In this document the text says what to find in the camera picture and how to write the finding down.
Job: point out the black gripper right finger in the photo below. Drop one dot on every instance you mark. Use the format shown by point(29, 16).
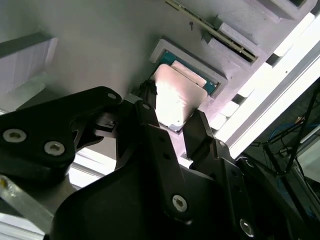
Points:
point(200, 135)

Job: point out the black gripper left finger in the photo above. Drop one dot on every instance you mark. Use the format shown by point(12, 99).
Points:
point(37, 135)

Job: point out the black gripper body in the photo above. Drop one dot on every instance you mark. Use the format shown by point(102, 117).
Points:
point(120, 205)

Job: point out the silver CPU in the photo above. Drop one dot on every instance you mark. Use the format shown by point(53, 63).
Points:
point(180, 100)

